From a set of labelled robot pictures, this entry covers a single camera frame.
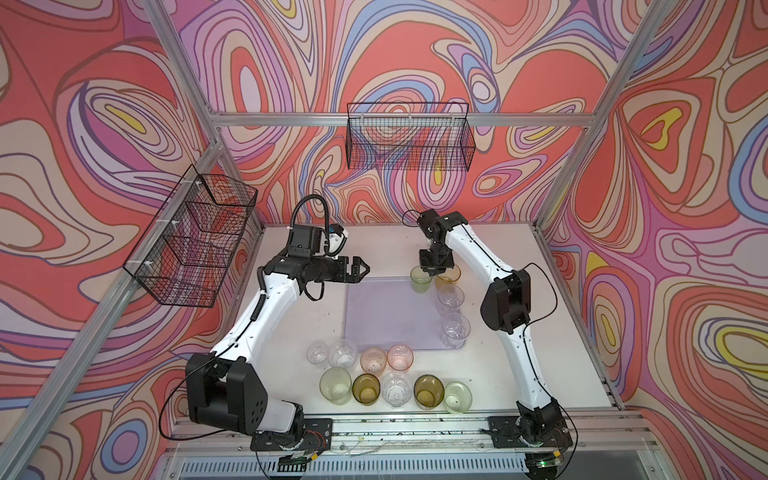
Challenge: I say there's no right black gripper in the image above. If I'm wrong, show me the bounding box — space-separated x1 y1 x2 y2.
419 240 455 275

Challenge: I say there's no yellow plastic cup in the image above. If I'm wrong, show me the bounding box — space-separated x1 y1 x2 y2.
436 265 462 286

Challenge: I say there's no bright green cup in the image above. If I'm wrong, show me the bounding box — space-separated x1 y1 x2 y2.
410 266 432 294

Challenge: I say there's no clear faceted cup back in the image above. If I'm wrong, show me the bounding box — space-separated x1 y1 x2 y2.
441 312 471 349

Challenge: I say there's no small clear cup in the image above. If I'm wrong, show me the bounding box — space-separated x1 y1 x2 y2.
305 341 330 367

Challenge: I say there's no amber cup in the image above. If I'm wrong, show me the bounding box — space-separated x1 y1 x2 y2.
413 374 445 410
352 373 381 406

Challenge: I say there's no pale green cup front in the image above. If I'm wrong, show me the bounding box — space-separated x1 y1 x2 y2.
443 381 473 414

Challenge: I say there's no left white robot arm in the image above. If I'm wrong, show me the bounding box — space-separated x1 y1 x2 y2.
184 255 370 444

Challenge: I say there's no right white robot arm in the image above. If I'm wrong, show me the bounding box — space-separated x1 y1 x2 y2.
417 209 565 447

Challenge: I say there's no lilac plastic tray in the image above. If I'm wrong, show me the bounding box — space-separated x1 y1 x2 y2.
343 277 446 350

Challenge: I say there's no peach cup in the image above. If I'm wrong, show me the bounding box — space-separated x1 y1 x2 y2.
360 347 388 377

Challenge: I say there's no pink cup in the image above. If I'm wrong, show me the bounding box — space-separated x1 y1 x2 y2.
387 344 414 372

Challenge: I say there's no pale green large cup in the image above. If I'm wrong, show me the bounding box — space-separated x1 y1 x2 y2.
319 367 352 405

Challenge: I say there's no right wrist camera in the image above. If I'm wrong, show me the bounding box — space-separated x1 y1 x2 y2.
417 209 463 243

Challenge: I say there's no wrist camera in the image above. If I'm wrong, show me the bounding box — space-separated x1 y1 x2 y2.
287 224 348 259
417 209 463 243

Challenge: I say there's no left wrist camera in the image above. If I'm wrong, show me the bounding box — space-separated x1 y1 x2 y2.
287 224 348 259

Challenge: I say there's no black wire basket back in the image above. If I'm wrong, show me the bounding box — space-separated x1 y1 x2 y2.
345 100 476 172

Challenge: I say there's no black wire basket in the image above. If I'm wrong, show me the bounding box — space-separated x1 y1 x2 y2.
345 100 476 172
123 166 258 308

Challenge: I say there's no black wire basket left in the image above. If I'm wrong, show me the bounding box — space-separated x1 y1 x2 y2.
123 166 258 308

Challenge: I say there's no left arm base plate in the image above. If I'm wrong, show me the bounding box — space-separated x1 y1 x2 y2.
250 417 333 453

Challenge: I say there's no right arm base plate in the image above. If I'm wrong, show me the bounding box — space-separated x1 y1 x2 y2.
485 415 573 450

